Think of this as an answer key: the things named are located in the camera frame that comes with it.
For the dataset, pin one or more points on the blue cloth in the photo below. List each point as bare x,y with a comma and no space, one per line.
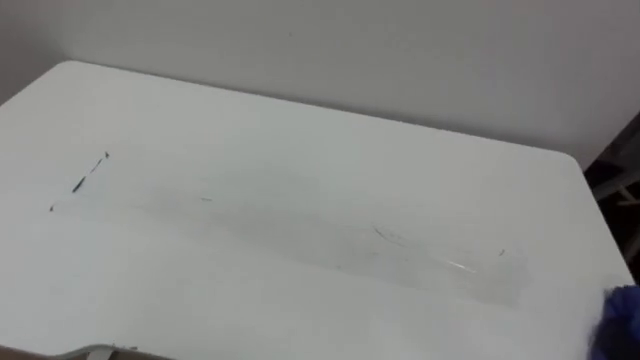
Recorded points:
622,325

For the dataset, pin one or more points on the white desk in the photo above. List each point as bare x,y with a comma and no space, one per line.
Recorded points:
300,200

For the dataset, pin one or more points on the dark metal frame stand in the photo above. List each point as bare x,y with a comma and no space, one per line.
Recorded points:
617,195

